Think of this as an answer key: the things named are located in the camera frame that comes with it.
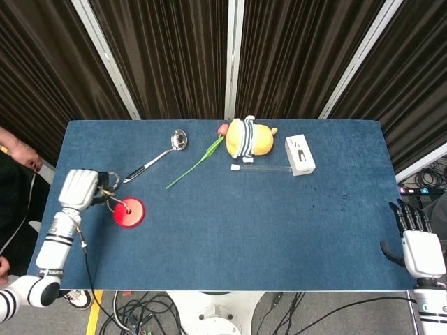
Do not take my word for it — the blue table cloth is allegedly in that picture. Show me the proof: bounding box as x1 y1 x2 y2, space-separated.
27 119 416 292

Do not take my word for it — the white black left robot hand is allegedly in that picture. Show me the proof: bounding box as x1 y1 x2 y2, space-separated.
57 168 122 213

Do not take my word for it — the black coiled cable pile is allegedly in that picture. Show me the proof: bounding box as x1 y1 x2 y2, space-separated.
413 157 447 192

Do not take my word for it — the black power strip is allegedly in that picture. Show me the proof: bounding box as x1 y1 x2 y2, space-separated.
397 185 447 195

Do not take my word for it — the clear tube white cap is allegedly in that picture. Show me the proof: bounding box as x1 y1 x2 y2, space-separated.
230 164 294 174

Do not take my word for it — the steel ladle black handle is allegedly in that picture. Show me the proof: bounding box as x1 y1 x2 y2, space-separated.
122 128 189 185

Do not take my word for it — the long black floor cable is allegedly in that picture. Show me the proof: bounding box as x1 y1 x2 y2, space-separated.
268 291 415 335

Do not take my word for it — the black floor cable bundle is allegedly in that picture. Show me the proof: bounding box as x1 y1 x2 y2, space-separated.
75 226 191 335

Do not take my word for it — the white partition post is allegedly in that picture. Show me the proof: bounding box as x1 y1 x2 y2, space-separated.
317 0 403 121
71 0 142 121
223 0 246 121
395 141 447 184

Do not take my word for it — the black person clothing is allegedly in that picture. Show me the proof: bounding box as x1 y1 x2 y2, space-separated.
0 151 53 278

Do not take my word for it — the dark brown curtain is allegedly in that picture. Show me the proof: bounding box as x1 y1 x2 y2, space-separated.
0 0 132 169
87 0 232 121
328 0 447 174
234 0 387 121

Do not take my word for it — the bare person hand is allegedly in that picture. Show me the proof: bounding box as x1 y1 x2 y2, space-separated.
0 255 12 285
0 126 45 172

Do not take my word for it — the white cardboard box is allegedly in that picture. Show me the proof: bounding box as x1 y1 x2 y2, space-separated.
284 133 317 177

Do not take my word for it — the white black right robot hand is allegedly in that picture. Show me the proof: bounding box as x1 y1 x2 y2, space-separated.
379 198 447 280

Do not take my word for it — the yellow plush toy striped shirt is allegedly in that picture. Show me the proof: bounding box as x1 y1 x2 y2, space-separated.
224 114 279 164

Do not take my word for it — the grey trouser leg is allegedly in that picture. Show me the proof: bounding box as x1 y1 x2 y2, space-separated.
430 193 447 242

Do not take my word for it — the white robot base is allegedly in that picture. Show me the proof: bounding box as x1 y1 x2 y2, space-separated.
166 290 267 335

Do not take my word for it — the red disc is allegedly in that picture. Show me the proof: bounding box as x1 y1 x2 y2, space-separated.
112 197 146 229

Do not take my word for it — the white black sneaker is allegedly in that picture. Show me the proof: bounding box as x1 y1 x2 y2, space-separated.
64 288 93 311

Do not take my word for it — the artificial orange tulip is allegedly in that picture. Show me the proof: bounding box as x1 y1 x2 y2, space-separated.
165 122 230 191

